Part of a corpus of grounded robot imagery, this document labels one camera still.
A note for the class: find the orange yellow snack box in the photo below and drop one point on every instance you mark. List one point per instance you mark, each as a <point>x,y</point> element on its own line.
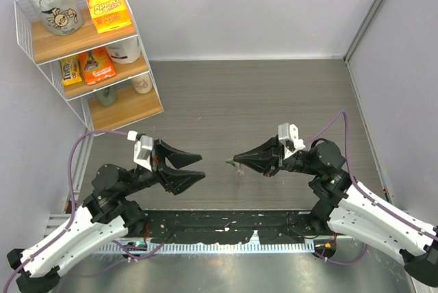
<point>108,15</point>

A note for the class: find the green bottle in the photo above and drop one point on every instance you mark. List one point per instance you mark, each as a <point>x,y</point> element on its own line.
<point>106,97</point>

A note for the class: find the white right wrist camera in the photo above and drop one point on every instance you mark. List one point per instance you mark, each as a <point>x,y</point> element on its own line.
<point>288,135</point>

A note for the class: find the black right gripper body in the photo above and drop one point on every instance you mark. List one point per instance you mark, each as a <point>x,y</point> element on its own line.
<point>279,161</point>

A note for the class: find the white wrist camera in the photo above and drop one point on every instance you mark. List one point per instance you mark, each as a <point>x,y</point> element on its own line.
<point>288,135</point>
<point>142,150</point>

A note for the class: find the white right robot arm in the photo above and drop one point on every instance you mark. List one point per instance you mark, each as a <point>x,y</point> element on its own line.
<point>347,206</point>

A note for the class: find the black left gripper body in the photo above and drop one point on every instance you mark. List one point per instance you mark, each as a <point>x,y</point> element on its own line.
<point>157,170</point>

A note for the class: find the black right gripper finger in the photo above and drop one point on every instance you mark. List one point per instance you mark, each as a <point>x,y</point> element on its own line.
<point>262,152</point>
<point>262,166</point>

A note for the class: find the orange snack packet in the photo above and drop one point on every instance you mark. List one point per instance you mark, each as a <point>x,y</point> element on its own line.
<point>96,65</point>

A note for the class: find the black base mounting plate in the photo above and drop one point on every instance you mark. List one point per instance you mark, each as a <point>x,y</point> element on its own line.
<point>229,227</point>

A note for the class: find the yellow candy bag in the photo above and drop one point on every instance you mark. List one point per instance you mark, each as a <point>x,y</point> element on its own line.
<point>70,70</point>

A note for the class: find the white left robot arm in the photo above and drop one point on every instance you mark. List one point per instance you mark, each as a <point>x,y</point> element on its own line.
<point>106,214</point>

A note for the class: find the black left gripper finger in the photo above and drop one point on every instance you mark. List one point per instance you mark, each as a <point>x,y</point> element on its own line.
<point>178,181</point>
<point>178,158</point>

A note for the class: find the grey paper bag with cartoon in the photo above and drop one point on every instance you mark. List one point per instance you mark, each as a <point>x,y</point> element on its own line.
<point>60,17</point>

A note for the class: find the white paper towel roll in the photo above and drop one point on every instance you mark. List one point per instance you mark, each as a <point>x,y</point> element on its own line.
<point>125,51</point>

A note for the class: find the cream white bottle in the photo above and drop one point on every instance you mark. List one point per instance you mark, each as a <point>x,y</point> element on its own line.
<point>142,84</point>

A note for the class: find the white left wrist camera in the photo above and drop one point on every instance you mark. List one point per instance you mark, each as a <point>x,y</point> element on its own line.
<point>142,150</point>

